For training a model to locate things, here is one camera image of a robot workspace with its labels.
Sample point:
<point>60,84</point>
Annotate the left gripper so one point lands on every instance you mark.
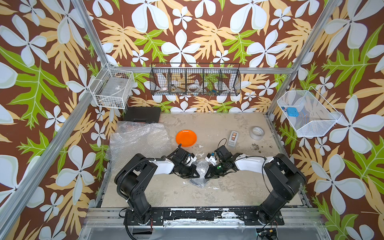
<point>192,170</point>

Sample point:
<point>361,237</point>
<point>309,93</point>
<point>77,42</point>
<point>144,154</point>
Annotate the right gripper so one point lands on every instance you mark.
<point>212,174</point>

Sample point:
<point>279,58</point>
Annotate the orange dinner plate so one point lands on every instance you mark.
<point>186,138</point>

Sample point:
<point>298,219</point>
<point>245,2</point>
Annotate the bubble wrap pile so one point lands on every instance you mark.
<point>150,140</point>

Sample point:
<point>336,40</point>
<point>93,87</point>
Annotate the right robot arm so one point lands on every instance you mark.
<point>285,178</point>

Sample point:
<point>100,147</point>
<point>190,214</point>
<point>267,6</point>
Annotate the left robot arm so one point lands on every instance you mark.
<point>133,179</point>

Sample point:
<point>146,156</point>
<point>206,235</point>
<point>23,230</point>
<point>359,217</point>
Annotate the grey tape dispenser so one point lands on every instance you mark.
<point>233,139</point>

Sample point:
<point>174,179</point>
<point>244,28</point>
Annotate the clear tape roll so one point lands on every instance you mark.
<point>257,133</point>

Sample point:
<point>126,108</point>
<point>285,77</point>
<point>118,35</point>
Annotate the black plastic case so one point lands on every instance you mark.
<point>145,115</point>

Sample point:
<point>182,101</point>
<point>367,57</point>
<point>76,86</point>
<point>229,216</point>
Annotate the blue small object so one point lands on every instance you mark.
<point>292,112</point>

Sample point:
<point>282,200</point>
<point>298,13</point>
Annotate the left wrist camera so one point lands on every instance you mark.
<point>191,158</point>

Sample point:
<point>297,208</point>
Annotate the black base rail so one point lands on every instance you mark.
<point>249,216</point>

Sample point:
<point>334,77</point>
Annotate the black wire basket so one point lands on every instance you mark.
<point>206,79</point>

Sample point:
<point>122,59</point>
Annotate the white wire basket right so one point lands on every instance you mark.
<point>317,115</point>

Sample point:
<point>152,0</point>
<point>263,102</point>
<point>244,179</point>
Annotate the white wire basket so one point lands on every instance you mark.
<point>317,115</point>
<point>111,88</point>

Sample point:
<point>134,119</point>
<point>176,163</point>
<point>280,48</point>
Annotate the white wire basket left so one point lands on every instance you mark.
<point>111,88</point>

